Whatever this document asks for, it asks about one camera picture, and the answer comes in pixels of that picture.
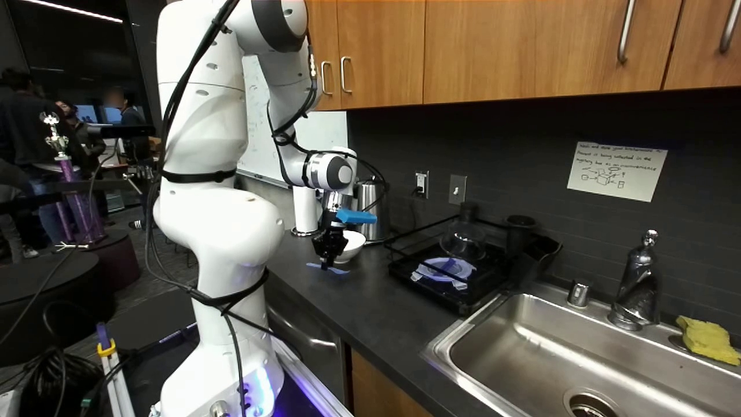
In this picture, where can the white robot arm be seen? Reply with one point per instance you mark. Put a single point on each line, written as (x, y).
(232, 233)

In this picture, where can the black dish drying rack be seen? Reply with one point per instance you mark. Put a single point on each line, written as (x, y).
(506, 253)

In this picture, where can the white bowl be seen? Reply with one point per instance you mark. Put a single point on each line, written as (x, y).
(354, 245)

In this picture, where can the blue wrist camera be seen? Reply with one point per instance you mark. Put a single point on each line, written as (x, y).
(350, 216)

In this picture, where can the stainless steel sink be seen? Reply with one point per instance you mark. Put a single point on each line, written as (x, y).
(535, 355)

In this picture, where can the wooden upper cabinets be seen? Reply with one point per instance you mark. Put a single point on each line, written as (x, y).
(441, 52)

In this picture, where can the blue plate in rack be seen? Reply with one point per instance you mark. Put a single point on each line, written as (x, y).
(446, 270)

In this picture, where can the blue plastic fork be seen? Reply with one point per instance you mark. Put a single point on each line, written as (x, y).
(329, 268)

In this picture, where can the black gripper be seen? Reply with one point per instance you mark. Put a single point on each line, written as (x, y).
(329, 242)

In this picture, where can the wall power outlet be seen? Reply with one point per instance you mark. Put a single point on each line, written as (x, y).
(422, 183)

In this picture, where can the yellow sponge cloth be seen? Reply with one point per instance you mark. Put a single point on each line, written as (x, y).
(706, 338)

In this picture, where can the wooden lower cabinet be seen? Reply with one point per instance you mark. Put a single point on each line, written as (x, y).
(373, 395)

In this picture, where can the wall light switch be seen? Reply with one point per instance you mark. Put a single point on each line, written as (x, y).
(456, 188)

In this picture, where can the chrome faucet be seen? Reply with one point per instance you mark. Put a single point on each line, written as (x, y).
(636, 304)

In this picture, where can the white paper towel roll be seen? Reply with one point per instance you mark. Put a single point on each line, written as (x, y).
(305, 212)

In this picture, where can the white paper note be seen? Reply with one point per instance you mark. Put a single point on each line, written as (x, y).
(625, 173)

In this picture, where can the stainless steel electric kettle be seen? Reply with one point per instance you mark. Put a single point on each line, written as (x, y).
(372, 196)

